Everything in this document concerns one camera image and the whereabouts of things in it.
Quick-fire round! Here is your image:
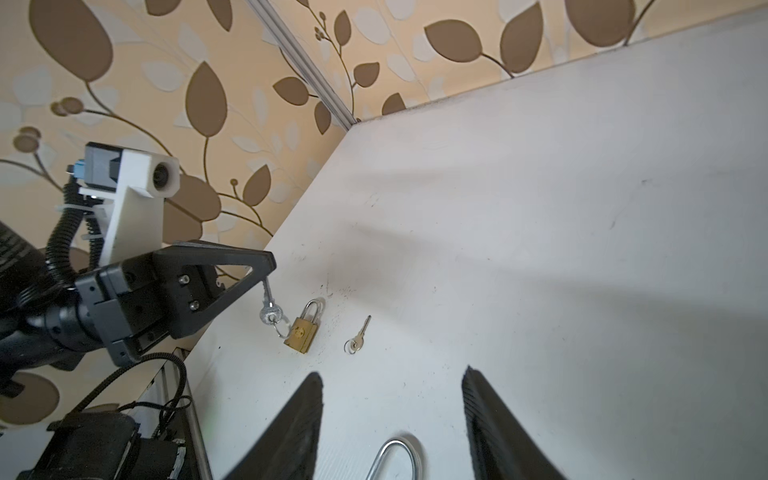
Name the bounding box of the silver key with ring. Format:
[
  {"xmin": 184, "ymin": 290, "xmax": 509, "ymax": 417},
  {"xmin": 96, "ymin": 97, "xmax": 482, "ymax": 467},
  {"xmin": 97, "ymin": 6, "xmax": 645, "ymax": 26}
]
[{"xmin": 259, "ymin": 278, "xmax": 291, "ymax": 339}]

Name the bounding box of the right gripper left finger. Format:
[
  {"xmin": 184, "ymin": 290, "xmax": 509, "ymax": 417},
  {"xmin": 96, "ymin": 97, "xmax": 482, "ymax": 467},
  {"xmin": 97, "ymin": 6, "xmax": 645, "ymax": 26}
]
[{"xmin": 226, "ymin": 372, "xmax": 323, "ymax": 480}]

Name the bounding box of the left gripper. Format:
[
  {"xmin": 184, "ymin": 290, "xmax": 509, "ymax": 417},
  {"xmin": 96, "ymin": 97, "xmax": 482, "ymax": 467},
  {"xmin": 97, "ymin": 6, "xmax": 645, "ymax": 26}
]
[{"xmin": 74, "ymin": 241, "xmax": 277, "ymax": 367}]

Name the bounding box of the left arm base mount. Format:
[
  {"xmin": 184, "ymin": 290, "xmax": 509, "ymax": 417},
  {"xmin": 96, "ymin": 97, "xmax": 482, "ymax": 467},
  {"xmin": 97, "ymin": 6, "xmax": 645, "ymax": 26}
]
[{"xmin": 14, "ymin": 353, "xmax": 193, "ymax": 480}]

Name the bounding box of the small silver key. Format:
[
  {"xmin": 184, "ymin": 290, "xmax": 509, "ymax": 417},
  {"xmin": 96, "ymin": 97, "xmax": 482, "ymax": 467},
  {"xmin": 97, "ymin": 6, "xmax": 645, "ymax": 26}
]
[{"xmin": 344, "ymin": 315, "xmax": 372, "ymax": 355}]

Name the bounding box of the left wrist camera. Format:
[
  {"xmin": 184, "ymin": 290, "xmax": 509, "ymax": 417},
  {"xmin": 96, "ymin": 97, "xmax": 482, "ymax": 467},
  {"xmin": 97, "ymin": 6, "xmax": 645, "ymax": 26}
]
[{"xmin": 71, "ymin": 142, "xmax": 181, "ymax": 267}]

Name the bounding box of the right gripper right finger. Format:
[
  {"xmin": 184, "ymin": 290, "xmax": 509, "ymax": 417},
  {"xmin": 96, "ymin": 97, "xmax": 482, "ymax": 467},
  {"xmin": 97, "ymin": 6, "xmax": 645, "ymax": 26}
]
[{"xmin": 461, "ymin": 367, "xmax": 564, "ymax": 480}]

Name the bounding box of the large brass padlock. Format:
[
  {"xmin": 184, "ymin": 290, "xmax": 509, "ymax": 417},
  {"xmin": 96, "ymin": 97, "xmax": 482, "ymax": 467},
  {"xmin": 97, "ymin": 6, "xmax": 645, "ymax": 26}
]
[{"xmin": 365, "ymin": 435, "xmax": 424, "ymax": 480}]

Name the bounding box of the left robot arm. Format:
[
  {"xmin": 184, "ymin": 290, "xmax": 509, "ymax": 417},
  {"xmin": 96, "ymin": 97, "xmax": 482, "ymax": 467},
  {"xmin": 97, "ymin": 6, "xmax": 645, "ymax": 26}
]
[{"xmin": 1, "ymin": 225, "xmax": 277, "ymax": 398}]

